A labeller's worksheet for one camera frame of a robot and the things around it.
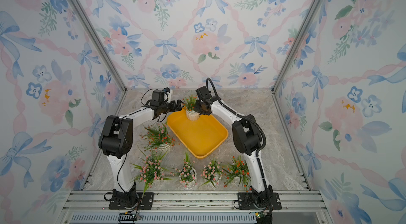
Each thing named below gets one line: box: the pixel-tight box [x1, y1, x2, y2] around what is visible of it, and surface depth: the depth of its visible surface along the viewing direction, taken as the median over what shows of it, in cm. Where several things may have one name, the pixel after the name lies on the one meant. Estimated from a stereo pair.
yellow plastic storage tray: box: [167, 106, 229, 159], surface depth 97 cm
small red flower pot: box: [185, 109, 201, 122], surface depth 100 cm
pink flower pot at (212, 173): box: [199, 156, 225, 189], surface depth 70 cm
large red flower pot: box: [222, 155, 253, 193], surface depth 73 cm
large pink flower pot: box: [127, 146, 174, 193], surface depth 70 cm
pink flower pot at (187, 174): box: [169, 151, 198, 189], surface depth 69 cm
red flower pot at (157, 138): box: [138, 122, 176, 152], surface depth 81 cm
